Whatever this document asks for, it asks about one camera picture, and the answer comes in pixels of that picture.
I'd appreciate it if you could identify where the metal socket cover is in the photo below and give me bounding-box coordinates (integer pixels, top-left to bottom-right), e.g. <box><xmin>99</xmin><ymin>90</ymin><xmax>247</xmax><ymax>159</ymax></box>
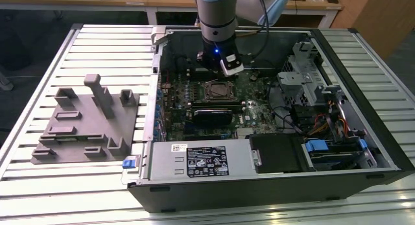
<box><xmin>203</xmin><ymin>80</ymin><xmax>235</xmax><ymax>101</ymax></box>

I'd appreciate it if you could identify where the silver CPU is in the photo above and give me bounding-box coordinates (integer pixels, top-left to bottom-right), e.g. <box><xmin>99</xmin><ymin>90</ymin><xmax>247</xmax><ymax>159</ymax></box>
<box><xmin>210</xmin><ymin>85</ymin><xmax>228</xmax><ymax>96</ymax></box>

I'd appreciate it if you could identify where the CPU socket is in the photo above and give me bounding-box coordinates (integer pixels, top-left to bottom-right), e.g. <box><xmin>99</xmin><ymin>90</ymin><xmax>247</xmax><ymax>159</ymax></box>
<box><xmin>202</xmin><ymin>80</ymin><xmax>235</xmax><ymax>101</ymax></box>

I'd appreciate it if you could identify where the silver case corner latch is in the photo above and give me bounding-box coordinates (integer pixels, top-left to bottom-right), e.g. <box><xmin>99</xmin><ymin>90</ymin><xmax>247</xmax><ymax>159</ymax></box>
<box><xmin>151</xmin><ymin>25</ymin><xmax>170</xmax><ymax>45</ymax></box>

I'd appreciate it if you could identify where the black graphics card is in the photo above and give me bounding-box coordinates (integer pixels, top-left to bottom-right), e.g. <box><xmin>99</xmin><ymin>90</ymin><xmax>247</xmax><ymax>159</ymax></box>
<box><xmin>191</xmin><ymin>108</ymin><xmax>234</xmax><ymax>125</ymax></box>

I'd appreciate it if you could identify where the green motherboard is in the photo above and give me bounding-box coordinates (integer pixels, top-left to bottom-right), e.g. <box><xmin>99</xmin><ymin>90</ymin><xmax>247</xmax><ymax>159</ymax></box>
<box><xmin>155</xmin><ymin>69</ymin><xmax>279</xmax><ymax>142</ymax></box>

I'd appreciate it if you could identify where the silver perforated drive cage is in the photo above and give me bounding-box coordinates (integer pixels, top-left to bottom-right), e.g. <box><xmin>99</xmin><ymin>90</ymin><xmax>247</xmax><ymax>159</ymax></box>
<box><xmin>268</xmin><ymin>41</ymin><xmax>330</xmax><ymax>109</ymax></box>

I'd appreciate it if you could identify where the wooden desk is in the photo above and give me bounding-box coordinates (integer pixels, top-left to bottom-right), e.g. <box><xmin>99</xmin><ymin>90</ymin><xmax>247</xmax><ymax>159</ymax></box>
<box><xmin>0</xmin><ymin>0</ymin><xmax>345</xmax><ymax>29</ymax></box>

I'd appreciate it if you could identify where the small silver heatsink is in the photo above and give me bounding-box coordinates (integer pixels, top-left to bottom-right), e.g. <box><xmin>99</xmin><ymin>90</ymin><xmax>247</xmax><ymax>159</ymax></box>
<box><xmin>236</xmin><ymin>127</ymin><xmax>256</xmax><ymax>138</ymax></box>

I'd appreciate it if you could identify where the small silver metal latch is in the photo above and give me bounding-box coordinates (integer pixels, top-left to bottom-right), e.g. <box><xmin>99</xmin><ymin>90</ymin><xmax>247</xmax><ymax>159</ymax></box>
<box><xmin>251</xmin><ymin>149</ymin><xmax>262</xmax><ymax>167</ymax></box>

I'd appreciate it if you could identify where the black plastic shroud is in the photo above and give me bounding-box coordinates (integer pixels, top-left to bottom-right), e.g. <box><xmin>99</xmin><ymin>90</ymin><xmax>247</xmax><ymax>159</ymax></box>
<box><xmin>247</xmin><ymin>133</ymin><xmax>308</xmax><ymax>175</ymax></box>

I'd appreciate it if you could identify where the silver power supply with label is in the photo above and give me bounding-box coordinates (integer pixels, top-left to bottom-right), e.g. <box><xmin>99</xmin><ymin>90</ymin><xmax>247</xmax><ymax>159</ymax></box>
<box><xmin>138</xmin><ymin>139</ymin><xmax>256</xmax><ymax>184</ymax></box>

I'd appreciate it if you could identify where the grey parts rack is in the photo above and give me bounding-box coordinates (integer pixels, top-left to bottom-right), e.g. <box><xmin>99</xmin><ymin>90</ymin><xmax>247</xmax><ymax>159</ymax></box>
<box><xmin>30</xmin><ymin>73</ymin><xmax>140</xmax><ymax>165</ymax></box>

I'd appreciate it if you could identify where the blue disk carrier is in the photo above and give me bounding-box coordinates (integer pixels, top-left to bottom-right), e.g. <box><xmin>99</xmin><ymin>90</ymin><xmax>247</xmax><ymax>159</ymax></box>
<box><xmin>303</xmin><ymin>138</ymin><xmax>365</xmax><ymax>160</ymax></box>

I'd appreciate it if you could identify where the blue case latch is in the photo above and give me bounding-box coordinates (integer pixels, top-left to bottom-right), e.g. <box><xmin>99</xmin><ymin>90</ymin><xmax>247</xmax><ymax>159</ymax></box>
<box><xmin>122</xmin><ymin>156</ymin><xmax>136</xmax><ymax>169</ymax></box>

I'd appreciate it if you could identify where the wooden cabinet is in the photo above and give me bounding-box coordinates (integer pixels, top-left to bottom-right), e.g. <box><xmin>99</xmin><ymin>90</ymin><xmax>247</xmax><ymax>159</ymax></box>
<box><xmin>333</xmin><ymin>0</ymin><xmax>415</xmax><ymax>59</ymax></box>

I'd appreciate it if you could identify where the black open PC case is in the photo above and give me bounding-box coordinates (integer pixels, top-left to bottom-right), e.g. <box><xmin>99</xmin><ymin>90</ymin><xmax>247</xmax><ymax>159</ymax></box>
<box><xmin>120</xmin><ymin>23</ymin><xmax>415</xmax><ymax>213</ymax></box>

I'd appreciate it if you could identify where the grey metal stand foot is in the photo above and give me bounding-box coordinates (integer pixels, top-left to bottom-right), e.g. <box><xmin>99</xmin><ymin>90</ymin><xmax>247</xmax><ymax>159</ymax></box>
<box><xmin>0</xmin><ymin>70</ymin><xmax>15</xmax><ymax>91</ymax></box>

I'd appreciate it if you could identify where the silver disk bay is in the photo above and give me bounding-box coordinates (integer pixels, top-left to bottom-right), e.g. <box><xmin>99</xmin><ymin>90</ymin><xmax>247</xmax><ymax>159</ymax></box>
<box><xmin>300</xmin><ymin>136</ymin><xmax>383</xmax><ymax>173</ymax></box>

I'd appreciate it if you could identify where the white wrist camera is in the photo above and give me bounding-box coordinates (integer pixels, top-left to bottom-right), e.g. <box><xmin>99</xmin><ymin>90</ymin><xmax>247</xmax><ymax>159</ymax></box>
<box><xmin>219</xmin><ymin>54</ymin><xmax>246</xmax><ymax>77</ymax></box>

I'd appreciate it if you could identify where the black wire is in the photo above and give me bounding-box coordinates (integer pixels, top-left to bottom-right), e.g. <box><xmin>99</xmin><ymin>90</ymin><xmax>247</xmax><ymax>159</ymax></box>
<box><xmin>271</xmin><ymin>105</ymin><xmax>304</xmax><ymax>135</ymax></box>

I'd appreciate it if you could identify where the yellow wire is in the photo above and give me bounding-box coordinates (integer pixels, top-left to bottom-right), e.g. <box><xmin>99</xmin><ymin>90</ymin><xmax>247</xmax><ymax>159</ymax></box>
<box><xmin>307</xmin><ymin>121</ymin><xmax>328</xmax><ymax>137</ymax></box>

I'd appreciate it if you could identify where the orange wire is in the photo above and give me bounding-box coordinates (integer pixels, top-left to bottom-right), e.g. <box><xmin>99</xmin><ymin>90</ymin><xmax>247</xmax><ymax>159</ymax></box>
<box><xmin>335</xmin><ymin>115</ymin><xmax>351</xmax><ymax>139</ymax></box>

